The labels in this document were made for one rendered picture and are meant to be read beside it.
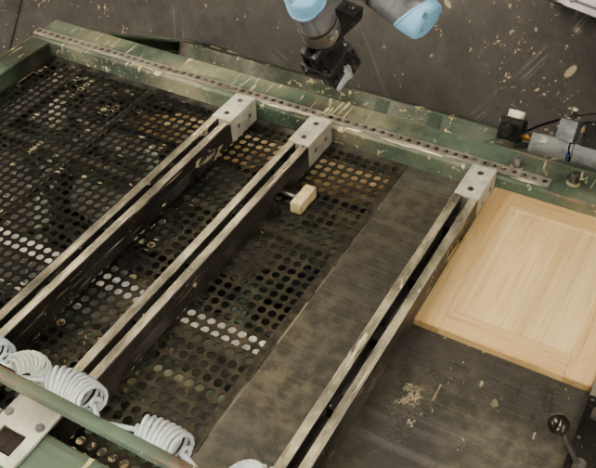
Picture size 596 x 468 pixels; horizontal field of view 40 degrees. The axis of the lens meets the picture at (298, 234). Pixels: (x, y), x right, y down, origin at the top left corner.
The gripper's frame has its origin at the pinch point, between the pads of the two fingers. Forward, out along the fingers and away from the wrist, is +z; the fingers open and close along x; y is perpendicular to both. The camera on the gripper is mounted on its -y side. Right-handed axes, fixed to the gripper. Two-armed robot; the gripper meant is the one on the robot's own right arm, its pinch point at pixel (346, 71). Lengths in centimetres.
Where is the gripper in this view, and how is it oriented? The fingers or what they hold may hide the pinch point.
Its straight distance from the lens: 173.8
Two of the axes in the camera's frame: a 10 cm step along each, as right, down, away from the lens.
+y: -5.2, 8.5, -1.1
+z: 2.3, 2.7, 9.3
